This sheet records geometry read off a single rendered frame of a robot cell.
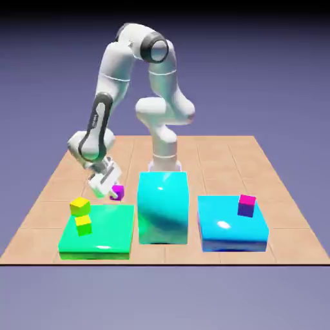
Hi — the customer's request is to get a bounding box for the large blue box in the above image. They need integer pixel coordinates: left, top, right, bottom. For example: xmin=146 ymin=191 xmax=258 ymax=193
xmin=197 ymin=195 xmax=269 ymax=253

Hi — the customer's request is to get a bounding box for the small magenta cube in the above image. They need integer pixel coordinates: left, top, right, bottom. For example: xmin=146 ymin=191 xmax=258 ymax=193
xmin=110 ymin=184 xmax=125 ymax=201

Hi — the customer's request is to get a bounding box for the large green box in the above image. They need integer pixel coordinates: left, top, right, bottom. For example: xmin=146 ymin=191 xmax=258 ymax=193
xmin=58 ymin=204 xmax=135 ymax=260

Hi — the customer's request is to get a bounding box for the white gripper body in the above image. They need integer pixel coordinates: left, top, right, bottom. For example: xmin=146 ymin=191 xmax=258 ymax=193
xmin=88 ymin=162 xmax=122 ymax=199

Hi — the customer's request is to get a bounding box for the small yellow cube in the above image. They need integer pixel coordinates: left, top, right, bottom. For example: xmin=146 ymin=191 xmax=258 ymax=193
xmin=69 ymin=197 xmax=92 ymax=217
xmin=75 ymin=215 xmax=93 ymax=237

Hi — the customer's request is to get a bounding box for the small pink cube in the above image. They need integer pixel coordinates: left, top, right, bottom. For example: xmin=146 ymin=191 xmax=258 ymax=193
xmin=237 ymin=194 xmax=257 ymax=218

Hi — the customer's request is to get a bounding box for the large cyan box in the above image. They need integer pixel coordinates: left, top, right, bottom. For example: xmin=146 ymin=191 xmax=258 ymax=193
xmin=137 ymin=171 xmax=189 ymax=245

